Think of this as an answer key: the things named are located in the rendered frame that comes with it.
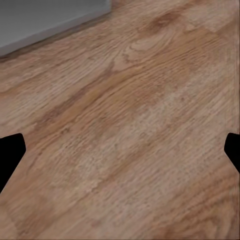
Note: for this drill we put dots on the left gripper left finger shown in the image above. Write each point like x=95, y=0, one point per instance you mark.
x=12, y=149

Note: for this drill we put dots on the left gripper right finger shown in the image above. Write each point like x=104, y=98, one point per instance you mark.
x=232, y=149

